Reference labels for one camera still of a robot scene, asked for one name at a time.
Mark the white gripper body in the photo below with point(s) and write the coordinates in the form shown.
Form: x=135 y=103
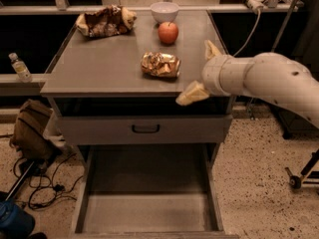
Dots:
x=213 y=75

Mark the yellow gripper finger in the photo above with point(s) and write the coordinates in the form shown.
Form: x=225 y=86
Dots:
x=211 y=50
x=195 y=92

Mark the orange soda can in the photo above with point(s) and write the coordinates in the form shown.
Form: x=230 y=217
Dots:
x=160 y=65

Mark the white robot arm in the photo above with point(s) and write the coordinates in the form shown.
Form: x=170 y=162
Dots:
x=270 y=77

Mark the closed grey upper drawer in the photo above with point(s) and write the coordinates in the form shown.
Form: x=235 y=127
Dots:
x=118 y=130

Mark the grey drawer cabinet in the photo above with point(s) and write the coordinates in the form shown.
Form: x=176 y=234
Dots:
x=103 y=78

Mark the open grey lower drawer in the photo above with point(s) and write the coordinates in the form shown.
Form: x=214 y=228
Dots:
x=157 y=191

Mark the red apple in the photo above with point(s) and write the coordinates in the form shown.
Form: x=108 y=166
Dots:
x=168 y=32

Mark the white bowl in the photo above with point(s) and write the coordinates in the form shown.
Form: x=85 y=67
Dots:
x=164 y=11

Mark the metal tripod pole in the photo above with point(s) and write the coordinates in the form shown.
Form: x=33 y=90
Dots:
x=284 y=24

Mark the crumpled brown chip bag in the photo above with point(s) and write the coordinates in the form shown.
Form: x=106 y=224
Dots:
x=111 y=21

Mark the black caster wheel stand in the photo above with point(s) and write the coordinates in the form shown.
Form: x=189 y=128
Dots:
x=308 y=175

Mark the clear plastic water bottle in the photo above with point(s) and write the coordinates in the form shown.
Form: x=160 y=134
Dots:
x=20 y=68

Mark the brown backpack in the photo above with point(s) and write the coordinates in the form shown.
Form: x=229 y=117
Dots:
x=29 y=127

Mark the blue plastic container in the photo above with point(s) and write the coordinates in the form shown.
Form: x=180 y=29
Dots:
x=15 y=223

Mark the black drawer handle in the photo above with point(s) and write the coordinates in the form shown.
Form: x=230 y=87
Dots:
x=145 y=128

